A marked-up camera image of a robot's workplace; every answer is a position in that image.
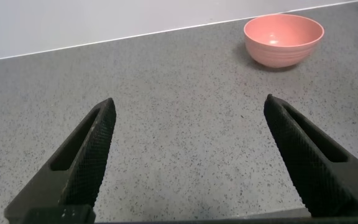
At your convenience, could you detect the pink bowl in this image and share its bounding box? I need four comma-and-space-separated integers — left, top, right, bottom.
243, 13, 326, 69

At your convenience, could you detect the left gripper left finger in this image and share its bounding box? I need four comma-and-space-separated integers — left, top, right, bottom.
4, 97, 117, 223

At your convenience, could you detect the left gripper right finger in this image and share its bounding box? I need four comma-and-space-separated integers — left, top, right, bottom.
263, 93, 358, 218

